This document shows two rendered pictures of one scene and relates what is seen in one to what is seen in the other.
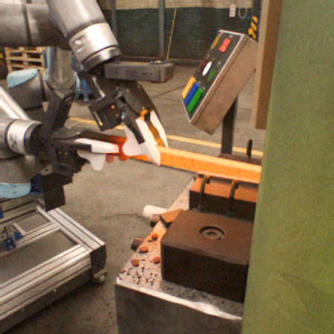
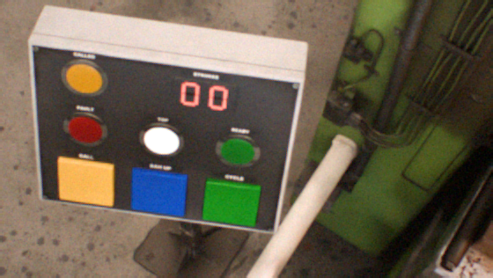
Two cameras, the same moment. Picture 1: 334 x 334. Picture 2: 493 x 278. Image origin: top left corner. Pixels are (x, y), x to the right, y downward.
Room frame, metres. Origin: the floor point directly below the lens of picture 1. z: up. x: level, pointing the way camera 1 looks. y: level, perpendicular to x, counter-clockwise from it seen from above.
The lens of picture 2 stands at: (0.96, 0.24, 2.25)
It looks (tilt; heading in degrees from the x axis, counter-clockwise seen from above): 72 degrees down; 275
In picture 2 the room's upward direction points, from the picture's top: 6 degrees clockwise
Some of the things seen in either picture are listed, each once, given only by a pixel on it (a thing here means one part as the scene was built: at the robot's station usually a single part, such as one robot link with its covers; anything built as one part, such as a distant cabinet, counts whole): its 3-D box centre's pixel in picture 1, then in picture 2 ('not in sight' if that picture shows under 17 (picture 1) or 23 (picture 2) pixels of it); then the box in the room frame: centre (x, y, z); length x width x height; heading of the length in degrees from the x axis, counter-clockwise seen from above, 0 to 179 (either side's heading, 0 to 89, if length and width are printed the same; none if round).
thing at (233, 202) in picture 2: (196, 101); (231, 201); (0.99, -0.08, 1.01); 0.07 x 0.05 x 0.07; 3
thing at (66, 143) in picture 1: (76, 143); not in sight; (0.60, 0.19, 1.02); 0.09 x 0.05 x 0.02; 65
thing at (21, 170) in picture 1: (15, 170); not in sight; (0.72, 0.38, 0.90); 0.11 x 0.08 x 0.11; 167
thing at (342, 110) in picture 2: not in sight; (343, 110); (0.85, -0.32, 0.80); 0.06 x 0.03 x 0.14; 158
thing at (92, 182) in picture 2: (189, 89); (87, 179); (1.19, -0.06, 1.01); 0.07 x 0.05 x 0.07; 3
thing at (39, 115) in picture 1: (29, 115); not in sight; (1.32, 0.59, 0.87); 0.15 x 0.15 x 0.10
